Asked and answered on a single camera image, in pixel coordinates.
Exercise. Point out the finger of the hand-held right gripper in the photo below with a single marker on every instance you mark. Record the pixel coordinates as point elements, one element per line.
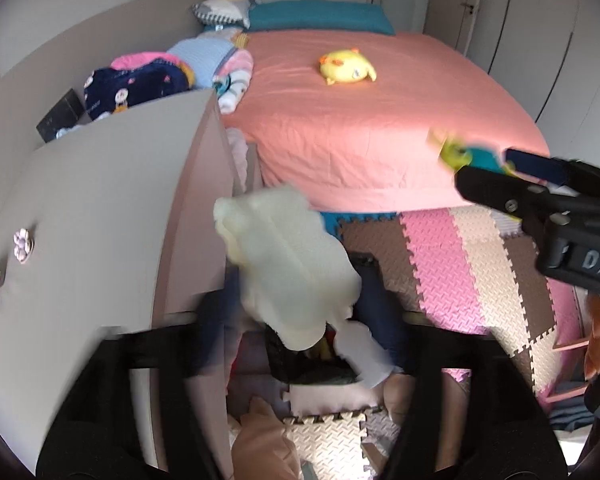
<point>495,190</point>
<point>540,167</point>

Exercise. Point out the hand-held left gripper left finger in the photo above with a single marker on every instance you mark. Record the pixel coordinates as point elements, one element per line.
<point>215,330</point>

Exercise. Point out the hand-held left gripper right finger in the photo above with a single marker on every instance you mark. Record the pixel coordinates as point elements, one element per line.
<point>375,305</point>

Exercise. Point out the green and blue toy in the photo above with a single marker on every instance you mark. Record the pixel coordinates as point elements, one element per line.
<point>455,155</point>

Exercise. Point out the bin with black bag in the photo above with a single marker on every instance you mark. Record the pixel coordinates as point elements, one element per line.
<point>305,365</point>

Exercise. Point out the white foam piece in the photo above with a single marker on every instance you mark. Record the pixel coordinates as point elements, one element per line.
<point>285,260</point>

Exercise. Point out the person's right hand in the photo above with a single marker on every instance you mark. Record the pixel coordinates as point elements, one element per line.
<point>597,335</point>

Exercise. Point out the colourful puzzle floor mat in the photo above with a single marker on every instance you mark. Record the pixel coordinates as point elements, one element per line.
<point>430,260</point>

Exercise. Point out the pink shelf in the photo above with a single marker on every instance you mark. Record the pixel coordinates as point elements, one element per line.
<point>570,355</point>

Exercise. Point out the bed with pink sheet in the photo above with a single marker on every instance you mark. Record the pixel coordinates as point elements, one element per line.
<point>370,135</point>

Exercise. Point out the white wardrobe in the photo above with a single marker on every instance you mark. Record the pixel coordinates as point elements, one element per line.
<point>545,30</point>

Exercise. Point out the white door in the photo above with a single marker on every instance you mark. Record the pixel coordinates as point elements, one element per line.
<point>455,5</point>

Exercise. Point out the yellow plush duck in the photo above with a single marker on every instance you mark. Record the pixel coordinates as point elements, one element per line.
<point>347,66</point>

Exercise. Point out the teal pillow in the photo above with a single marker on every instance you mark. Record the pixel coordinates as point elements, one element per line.
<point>320,15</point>

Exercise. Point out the blue striped cloth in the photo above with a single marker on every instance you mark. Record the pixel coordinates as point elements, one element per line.
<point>205,55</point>

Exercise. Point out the pink cloth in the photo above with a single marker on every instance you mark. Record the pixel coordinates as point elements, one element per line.
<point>140,59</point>

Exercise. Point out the checkered pillow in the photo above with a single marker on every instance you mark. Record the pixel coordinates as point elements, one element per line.
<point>225,9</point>

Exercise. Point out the black wall panel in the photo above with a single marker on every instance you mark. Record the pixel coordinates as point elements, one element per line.
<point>60,115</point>

